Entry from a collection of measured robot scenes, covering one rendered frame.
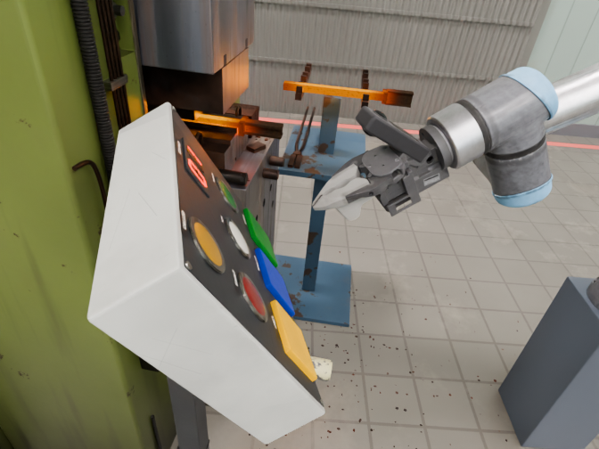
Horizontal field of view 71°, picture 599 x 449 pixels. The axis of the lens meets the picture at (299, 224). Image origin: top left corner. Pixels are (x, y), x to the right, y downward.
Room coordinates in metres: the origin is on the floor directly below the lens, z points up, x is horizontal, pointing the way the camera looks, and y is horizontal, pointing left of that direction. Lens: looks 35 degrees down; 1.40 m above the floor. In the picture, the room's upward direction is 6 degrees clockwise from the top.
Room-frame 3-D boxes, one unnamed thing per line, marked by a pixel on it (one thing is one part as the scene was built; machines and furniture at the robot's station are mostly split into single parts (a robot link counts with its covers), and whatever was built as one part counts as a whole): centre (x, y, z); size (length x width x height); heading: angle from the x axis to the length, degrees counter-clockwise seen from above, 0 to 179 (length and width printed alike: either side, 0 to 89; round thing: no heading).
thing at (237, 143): (0.96, 0.38, 0.96); 0.42 x 0.20 x 0.09; 84
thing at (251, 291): (0.30, 0.04, 1.09); 0.05 x 0.03 x 0.04; 174
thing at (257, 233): (0.51, 0.06, 1.01); 0.07 x 0.05 x 0.07; 19
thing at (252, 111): (1.12, 0.21, 0.95); 0.12 x 0.09 x 0.07; 84
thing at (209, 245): (0.29, 0.08, 1.16); 0.05 x 0.03 x 0.04; 174
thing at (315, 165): (1.45, -0.07, 0.72); 0.40 x 0.30 x 0.02; 176
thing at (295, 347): (0.32, 0.00, 1.01); 0.07 x 0.05 x 0.07; 19
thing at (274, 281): (0.41, 0.03, 1.01); 0.07 x 0.05 x 0.07; 19
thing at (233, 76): (0.96, 0.38, 1.12); 0.42 x 0.20 x 0.10; 84
